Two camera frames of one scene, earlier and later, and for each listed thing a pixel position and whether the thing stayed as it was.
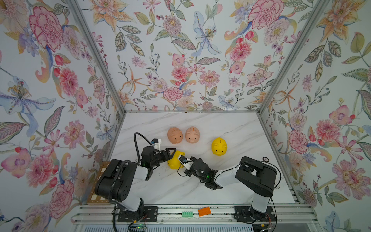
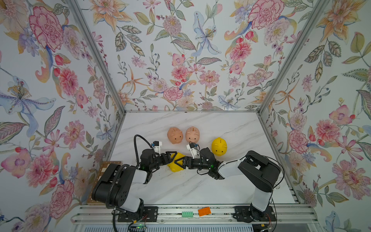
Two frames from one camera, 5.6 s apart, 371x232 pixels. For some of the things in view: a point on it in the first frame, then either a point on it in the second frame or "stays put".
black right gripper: (188, 172) → (187, 164)
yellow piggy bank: (174, 163) stays put
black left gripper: (167, 157) stays put
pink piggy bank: (175, 135) stays put
